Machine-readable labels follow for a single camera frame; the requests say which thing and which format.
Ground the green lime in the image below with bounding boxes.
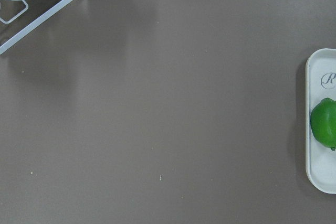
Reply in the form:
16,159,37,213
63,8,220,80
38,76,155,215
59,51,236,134
310,98,335,151

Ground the cream rabbit tray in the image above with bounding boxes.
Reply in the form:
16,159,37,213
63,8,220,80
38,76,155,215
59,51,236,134
305,48,335,194

